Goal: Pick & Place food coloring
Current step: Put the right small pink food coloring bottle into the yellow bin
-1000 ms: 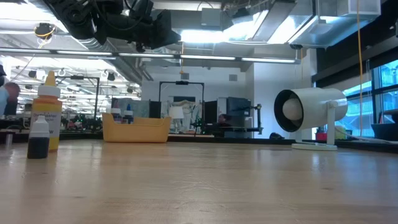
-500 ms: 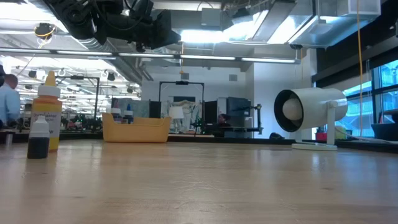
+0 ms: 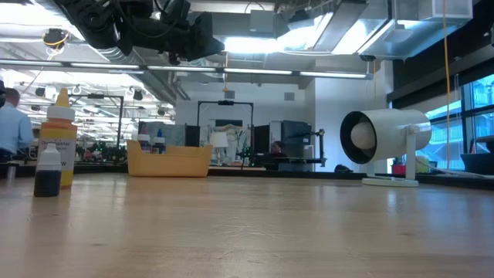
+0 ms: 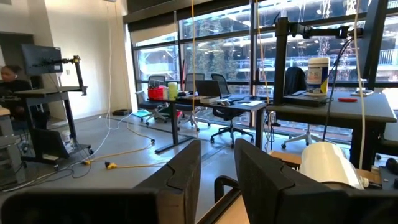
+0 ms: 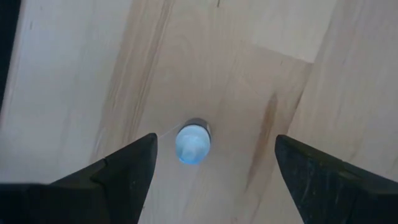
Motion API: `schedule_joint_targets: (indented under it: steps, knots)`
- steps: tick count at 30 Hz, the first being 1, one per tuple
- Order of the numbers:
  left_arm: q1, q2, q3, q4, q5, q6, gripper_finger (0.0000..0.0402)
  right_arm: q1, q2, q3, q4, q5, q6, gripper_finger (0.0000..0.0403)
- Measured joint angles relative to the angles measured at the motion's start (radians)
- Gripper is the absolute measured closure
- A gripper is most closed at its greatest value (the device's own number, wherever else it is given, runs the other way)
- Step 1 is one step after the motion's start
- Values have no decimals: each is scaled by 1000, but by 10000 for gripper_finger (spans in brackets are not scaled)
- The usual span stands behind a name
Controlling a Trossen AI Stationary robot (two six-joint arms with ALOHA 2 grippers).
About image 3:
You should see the grey ceiling box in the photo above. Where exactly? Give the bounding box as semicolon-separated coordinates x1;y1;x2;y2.
249;9;276;34

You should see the dark cabinet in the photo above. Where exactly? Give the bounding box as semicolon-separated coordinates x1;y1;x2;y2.
280;120;313;171

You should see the large yellow food coloring bottle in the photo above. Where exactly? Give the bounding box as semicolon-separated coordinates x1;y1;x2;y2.
37;87;78;189

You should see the large purple food coloring bottle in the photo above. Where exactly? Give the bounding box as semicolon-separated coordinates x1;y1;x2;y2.
137;127;152;154

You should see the black ceiling dome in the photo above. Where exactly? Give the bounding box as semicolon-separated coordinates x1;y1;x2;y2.
42;28;69;50

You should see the long ceiling light strip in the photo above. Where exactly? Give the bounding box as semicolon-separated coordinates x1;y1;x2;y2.
0;59;374;80

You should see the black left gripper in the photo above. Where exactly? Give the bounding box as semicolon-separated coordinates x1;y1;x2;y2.
118;0;226;63

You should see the large blue food coloring bottle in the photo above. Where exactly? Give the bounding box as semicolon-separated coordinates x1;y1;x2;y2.
153;128;167;154

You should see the black aluminium table frame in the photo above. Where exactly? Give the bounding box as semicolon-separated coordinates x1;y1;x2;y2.
0;161;494;191

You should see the person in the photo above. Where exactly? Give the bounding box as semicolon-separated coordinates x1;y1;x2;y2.
269;141;289;171
0;87;35;163

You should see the yellow plastic basket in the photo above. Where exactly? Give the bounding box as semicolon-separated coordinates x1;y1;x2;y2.
126;140;214;178

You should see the yellow hanging cord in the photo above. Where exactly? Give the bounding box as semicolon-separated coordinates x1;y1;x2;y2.
442;0;452;169

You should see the black gantry frame with camera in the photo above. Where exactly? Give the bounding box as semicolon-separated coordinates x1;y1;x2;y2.
197;100;255;155

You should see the small white-capped dropper bottle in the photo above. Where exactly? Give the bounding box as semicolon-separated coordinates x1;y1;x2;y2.
33;143;63;198

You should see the white shaded table lamp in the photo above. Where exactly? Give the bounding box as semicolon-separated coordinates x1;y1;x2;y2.
210;131;229;165

